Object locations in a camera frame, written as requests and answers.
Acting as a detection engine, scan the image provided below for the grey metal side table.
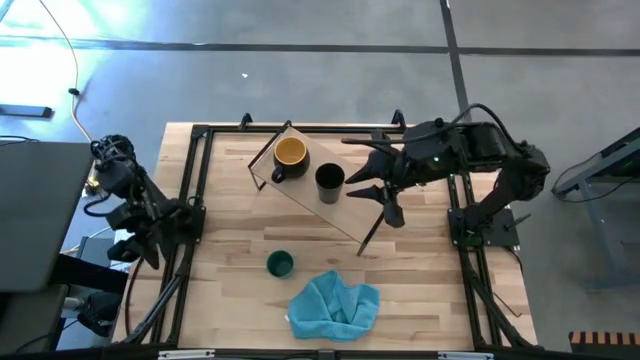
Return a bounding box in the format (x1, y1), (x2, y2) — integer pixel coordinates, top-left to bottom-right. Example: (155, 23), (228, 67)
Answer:
(551, 127), (640, 291)

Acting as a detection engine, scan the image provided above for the orange black striped block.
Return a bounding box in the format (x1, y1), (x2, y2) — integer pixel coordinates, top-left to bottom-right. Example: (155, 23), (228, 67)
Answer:
(568, 330), (640, 355)

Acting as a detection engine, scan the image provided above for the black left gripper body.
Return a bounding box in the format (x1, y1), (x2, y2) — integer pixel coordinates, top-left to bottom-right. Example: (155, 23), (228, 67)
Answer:
(106, 199), (174, 247)

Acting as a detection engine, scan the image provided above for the black tumbler cup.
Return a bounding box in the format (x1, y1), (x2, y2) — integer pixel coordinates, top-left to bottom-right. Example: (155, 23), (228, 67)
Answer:
(314, 162), (346, 205)

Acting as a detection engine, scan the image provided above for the dark curved cable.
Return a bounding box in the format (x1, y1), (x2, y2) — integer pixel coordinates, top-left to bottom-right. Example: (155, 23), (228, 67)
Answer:
(123, 257), (147, 335)

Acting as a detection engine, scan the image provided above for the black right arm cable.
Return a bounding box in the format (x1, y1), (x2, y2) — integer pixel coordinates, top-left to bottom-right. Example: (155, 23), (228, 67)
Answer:
(447, 102), (526, 147)

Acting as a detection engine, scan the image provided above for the blue microfibre cloth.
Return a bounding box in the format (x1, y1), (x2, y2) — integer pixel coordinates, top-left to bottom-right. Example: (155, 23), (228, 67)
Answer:
(287, 269), (381, 344)

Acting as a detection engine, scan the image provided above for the yellow floor cable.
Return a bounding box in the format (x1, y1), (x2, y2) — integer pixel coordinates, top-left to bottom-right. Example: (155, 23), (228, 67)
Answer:
(38, 0), (101, 194)

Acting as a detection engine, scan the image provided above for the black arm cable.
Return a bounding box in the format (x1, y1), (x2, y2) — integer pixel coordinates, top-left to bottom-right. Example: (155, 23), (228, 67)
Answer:
(89, 133), (137, 169)
(447, 102), (526, 147)

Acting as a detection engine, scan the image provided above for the black flat floor bar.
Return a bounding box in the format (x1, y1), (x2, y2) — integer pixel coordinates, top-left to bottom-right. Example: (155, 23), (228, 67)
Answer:
(0, 103), (54, 120)

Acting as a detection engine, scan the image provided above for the grey flat panel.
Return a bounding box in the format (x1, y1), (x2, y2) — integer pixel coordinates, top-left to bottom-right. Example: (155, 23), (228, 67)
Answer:
(0, 141), (99, 294)

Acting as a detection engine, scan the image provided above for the black aluminium table frame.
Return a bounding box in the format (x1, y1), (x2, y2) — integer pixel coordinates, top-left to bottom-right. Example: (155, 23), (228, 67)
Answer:
(112, 109), (539, 351)

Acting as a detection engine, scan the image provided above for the wooden shelf black metal frame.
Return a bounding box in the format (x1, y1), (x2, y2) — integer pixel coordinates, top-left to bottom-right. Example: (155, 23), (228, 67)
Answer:
(248, 119), (387, 257)

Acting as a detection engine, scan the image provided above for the small green cup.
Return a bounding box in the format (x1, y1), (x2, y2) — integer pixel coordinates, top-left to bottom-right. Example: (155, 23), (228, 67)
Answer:
(265, 249), (296, 280)

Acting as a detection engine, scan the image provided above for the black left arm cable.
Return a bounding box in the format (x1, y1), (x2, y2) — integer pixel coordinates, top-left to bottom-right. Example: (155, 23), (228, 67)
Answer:
(89, 133), (137, 169)

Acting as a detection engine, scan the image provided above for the black mug yellow inside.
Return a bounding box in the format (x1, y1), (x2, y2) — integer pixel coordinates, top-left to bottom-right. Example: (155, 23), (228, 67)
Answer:
(270, 135), (311, 185)

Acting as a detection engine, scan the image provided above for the black bag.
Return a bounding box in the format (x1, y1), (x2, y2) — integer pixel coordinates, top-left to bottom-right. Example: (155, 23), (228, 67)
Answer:
(77, 291), (124, 337)

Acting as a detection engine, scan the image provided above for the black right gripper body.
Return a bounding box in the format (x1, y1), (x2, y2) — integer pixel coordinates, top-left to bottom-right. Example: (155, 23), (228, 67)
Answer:
(383, 134), (441, 229)

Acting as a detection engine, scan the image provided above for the white mounting bracket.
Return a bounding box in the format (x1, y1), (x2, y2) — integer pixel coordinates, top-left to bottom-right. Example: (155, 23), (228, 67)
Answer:
(157, 349), (216, 360)
(437, 350), (495, 360)

